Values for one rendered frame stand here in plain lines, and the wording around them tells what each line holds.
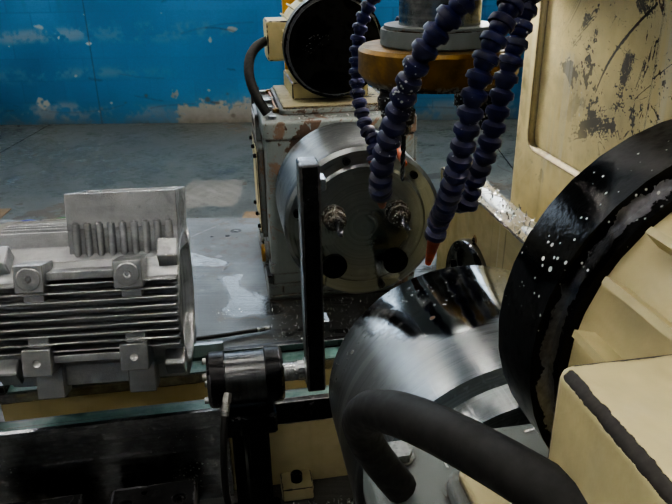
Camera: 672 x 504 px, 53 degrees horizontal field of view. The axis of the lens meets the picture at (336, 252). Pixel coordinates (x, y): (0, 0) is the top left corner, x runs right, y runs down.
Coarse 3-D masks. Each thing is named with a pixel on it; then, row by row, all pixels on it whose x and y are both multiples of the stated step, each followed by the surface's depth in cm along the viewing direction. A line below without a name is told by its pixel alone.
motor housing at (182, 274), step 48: (0, 240) 74; (48, 240) 75; (0, 288) 70; (96, 288) 72; (144, 288) 71; (192, 288) 89; (0, 336) 71; (48, 336) 71; (96, 336) 73; (192, 336) 86
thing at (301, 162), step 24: (312, 168) 63; (312, 192) 64; (312, 216) 65; (312, 240) 66; (312, 264) 67; (312, 288) 68; (312, 312) 69; (312, 336) 70; (312, 360) 71; (312, 384) 72
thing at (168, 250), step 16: (160, 240) 74; (176, 240) 74; (0, 256) 71; (160, 256) 73; (176, 256) 73; (0, 272) 72; (176, 352) 75; (0, 368) 73; (16, 368) 73; (176, 368) 75; (16, 384) 74
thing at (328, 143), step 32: (320, 128) 114; (352, 128) 111; (288, 160) 113; (320, 160) 101; (352, 160) 101; (288, 192) 104; (352, 192) 102; (416, 192) 104; (288, 224) 103; (352, 224) 105; (384, 224) 106; (416, 224) 106; (352, 256) 107; (384, 256) 107; (416, 256) 109; (352, 288) 110; (384, 288) 111
